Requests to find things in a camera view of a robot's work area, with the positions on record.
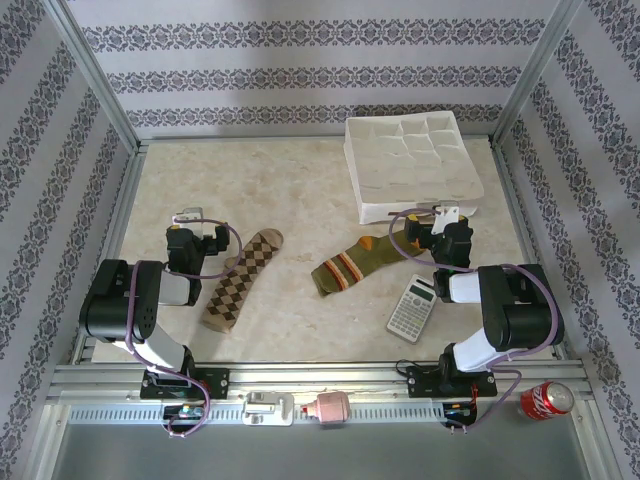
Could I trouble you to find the brown beige argyle sock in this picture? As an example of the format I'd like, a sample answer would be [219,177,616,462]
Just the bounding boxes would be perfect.
[200,228,285,335]

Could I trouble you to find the green striped sock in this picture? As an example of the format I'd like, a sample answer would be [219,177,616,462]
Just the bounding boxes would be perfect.
[310,230,431,297]

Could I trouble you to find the white divided organizer box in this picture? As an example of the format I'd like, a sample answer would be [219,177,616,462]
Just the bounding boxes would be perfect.
[343,110,485,225]

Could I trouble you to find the grey calculator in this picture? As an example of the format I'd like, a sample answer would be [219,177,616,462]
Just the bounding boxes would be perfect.
[385,273,439,345]

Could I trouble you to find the white metal clamp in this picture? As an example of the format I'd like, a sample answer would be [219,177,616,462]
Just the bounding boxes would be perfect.
[242,391,295,427]

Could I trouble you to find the red soda can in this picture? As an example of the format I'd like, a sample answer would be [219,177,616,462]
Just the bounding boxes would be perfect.
[519,380,575,424]

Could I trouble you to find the pink bottle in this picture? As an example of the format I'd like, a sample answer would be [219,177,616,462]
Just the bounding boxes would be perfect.
[301,391,350,429]

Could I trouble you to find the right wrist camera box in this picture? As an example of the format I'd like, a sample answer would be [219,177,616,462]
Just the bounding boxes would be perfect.
[430,199,462,236]

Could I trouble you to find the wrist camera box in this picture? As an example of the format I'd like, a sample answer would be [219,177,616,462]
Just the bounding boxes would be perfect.
[430,199,462,236]
[172,205,207,234]

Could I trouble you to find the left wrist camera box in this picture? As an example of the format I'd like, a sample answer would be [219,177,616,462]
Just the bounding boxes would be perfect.
[172,205,207,234]

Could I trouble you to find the aluminium side rail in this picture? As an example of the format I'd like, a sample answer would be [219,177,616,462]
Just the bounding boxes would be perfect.
[492,142,571,361]
[72,144,146,364]

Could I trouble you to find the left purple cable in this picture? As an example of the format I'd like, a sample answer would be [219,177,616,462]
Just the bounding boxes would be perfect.
[122,218,244,441]

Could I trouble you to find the purple cable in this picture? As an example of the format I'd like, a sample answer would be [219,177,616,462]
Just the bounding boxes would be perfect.
[389,207,561,436]
[122,218,244,441]

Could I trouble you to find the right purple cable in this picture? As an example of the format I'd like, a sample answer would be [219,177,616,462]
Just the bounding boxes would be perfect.
[389,207,561,436]

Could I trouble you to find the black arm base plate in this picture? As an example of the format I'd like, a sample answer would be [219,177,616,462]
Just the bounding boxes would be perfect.
[139,367,230,400]
[405,364,499,399]

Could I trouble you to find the aluminium frame rail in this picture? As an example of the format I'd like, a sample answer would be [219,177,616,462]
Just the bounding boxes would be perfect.
[47,362,594,401]

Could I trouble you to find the aluminium frame post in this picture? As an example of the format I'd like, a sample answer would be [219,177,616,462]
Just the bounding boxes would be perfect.
[42,0,146,151]
[489,0,586,146]

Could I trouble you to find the slotted cable duct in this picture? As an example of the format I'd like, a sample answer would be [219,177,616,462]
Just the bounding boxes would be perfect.
[67,402,446,424]

